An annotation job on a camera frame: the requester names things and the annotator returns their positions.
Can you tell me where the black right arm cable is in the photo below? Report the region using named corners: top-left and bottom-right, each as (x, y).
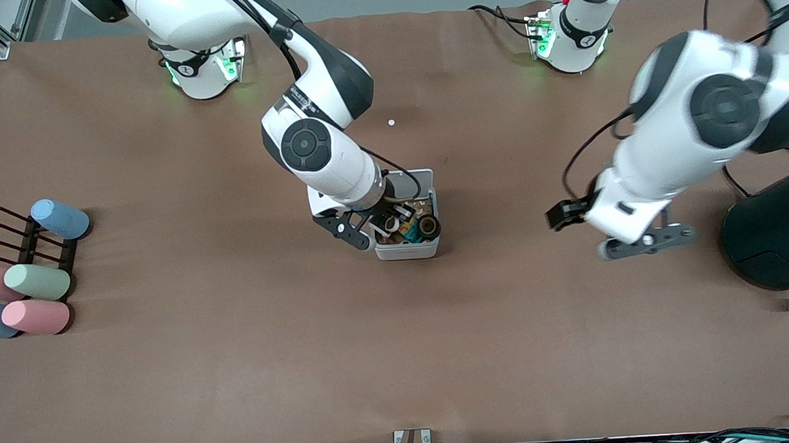
top-left (217, 0), bottom-right (425, 212)

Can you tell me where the green plastic cup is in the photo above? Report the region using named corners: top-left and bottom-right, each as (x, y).
top-left (3, 260), bottom-right (72, 304)

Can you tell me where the left base connector plate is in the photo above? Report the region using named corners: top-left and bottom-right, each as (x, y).
top-left (524, 10), bottom-right (558, 62)

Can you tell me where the black left base cable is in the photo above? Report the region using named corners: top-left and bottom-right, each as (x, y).
top-left (469, 1), bottom-right (535, 45)

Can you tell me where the black tape roll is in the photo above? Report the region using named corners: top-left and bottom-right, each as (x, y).
top-left (416, 215), bottom-right (443, 241)

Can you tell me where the black cup rack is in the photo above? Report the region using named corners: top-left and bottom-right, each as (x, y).
top-left (0, 201), bottom-right (83, 304)

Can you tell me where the right base connector plate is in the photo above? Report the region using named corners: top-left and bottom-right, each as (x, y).
top-left (219, 38), bottom-right (250, 82)

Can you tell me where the dark teal pedal bin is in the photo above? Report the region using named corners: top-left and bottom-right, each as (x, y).
top-left (717, 159), bottom-right (789, 313)

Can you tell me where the white square trash bin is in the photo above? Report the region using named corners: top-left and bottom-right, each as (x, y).
top-left (368, 167), bottom-right (442, 263)

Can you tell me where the black looped cable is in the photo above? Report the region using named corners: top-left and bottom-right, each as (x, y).
top-left (721, 146), bottom-right (789, 200)

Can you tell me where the brown table cover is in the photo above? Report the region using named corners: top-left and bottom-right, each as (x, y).
top-left (0, 0), bottom-right (789, 443)

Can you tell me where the base connector plate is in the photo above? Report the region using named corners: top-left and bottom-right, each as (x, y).
top-left (524, 10), bottom-right (558, 62)
top-left (219, 38), bottom-right (250, 82)

